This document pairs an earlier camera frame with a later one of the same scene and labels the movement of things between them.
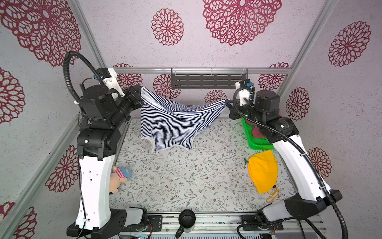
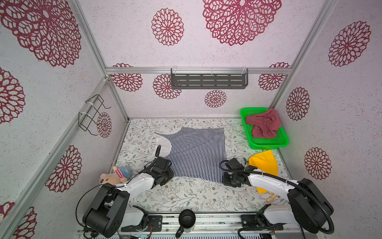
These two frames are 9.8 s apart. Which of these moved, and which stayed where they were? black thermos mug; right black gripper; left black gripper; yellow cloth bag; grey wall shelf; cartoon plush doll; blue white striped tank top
Moved: left black gripper; right black gripper; blue white striped tank top
Stayed: black thermos mug; yellow cloth bag; cartoon plush doll; grey wall shelf
